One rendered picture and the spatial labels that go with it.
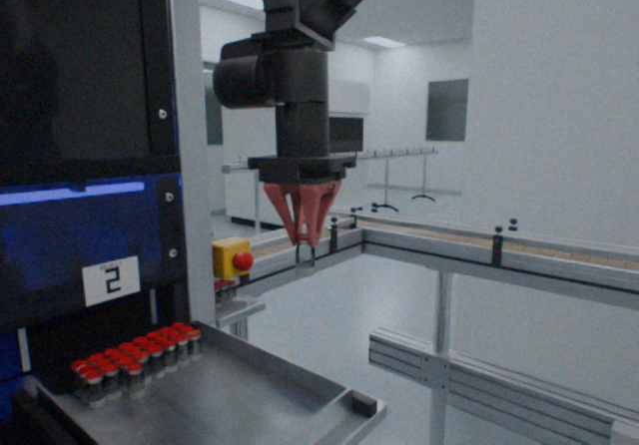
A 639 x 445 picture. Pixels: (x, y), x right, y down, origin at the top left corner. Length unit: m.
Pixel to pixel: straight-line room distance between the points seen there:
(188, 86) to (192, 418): 0.53
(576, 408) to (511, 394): 0.16
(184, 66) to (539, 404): 1.23
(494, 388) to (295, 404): 0.90
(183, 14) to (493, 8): 1.38
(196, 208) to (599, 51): 1.46
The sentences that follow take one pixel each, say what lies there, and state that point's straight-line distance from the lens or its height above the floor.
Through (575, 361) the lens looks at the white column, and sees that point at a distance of 2.02.
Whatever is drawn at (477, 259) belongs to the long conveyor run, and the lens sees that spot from 1.32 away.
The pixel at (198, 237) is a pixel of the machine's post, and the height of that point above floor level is 1.06.
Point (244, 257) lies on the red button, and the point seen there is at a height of 1.01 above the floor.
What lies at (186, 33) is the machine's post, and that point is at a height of 1.42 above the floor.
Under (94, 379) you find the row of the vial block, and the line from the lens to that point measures 0.70.
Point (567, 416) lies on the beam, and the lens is 1.44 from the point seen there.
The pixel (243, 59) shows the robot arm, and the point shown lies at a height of 1.33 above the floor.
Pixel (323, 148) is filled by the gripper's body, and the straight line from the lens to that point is 0.45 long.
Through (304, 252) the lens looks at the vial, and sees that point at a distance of 0.48.
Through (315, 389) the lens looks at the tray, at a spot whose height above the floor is 0.89.
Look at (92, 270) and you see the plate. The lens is 0.76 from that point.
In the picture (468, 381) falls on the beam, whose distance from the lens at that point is 1.49.
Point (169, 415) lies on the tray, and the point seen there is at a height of 0.88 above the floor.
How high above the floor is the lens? 1.25
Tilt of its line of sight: 11 degrees down
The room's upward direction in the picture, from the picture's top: straight up
